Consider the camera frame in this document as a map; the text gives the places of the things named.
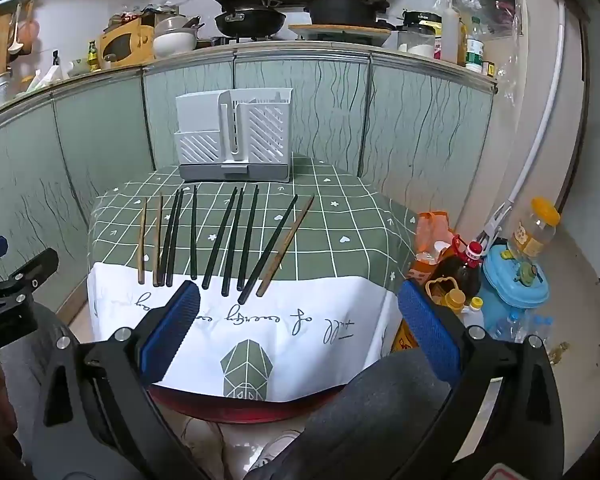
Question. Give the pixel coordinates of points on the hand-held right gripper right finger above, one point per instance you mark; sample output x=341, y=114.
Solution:
x=430, y=332

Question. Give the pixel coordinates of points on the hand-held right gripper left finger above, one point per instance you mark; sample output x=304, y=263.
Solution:
x=172, y=332

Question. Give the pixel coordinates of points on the black chopstick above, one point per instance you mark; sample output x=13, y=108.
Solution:
x=220, y=238
x=175, y=240
x=233, y=240
x=269, y=249
x=248, y=237
x=194, y=235
x=168, y=240

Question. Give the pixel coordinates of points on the wooden chopstick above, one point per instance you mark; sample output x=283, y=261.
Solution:
x=286, y=246
x=142, y=240
x=158, y=240

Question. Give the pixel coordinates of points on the white plastic utensil holder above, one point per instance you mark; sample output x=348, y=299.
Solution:
x=200, y=145

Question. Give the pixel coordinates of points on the oil bottle yellow cap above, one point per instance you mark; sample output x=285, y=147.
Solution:
x=447, y=292

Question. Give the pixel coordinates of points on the dark sauce bottle red cap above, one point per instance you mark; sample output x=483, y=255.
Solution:
x=462, y=272

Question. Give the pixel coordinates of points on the person's right leg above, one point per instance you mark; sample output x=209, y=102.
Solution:
x=380, y=410

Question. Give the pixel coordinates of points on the pack of water bottles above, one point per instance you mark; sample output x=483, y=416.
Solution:
x=522, y=327

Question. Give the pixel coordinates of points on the blue plastic container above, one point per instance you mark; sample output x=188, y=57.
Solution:
x=515, y=290

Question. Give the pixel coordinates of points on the red round table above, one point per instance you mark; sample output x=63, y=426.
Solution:
x=230, y=412

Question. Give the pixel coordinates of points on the orange plastic bag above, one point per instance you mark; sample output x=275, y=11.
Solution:
x=432, y=232

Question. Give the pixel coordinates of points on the green checked tablecloth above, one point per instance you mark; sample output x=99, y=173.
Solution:
x=330, y=240

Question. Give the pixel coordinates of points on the clear jar yellow lid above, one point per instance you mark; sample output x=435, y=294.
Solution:
x=532, y=232

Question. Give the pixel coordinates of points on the white plastic bag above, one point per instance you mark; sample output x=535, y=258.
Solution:
x=47, y=80

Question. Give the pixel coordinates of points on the hanging metal ladle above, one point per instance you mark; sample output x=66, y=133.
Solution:
x=16, y=35

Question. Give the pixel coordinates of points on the green glass bottle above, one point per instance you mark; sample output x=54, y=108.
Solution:
x=93, y=57

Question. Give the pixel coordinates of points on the hanging wooden spatula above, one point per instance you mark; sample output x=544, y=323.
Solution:
x=27, y=35

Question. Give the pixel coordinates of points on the yellow microwave oven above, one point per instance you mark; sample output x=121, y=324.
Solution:
x=125, y=42

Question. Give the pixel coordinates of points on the white pipe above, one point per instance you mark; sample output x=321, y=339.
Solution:
x=542, y=110

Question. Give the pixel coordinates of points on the white cooking pot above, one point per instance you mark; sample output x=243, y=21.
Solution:
x=172, y=40

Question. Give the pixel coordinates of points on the small yellow label jar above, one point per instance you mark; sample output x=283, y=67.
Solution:
x=489, y=68

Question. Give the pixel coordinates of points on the green label plastic bottle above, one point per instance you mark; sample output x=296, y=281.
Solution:
x=474, y=50

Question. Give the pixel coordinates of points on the clear jar white powder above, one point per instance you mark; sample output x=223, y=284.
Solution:
x=416, y=42

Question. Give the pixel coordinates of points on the white squeeze bottle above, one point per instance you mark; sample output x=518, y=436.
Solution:
x=450, y=35

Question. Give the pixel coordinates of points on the gas stove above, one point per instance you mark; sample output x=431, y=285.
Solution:
x=260, y=38

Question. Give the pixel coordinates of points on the wooden cutting board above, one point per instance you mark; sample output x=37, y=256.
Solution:
x=340, y=32

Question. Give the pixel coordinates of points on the black lidded appliance yellow tag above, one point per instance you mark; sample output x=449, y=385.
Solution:
x=422, y=19

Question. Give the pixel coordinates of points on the black wok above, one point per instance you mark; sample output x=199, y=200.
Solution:
x=250, y=20

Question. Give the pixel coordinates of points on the black cast iron pot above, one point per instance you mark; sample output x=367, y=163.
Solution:
x=345, y=10

